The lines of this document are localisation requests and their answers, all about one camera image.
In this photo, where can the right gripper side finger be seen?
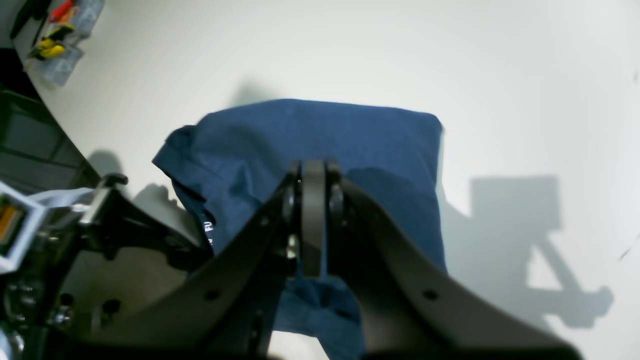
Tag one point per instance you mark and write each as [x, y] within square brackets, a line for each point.
[409, 308]

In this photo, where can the right gripper side black finger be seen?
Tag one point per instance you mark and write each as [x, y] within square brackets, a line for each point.
[111, 222]
[227, 310]

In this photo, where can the left side gripper body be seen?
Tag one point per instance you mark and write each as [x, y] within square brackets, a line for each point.
[35, 314]

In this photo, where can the blue T-shirt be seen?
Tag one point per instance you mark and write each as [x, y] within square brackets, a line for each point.
[225, 168]

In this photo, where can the left side wrist camera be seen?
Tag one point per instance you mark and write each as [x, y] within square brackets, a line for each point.
[21, 218]

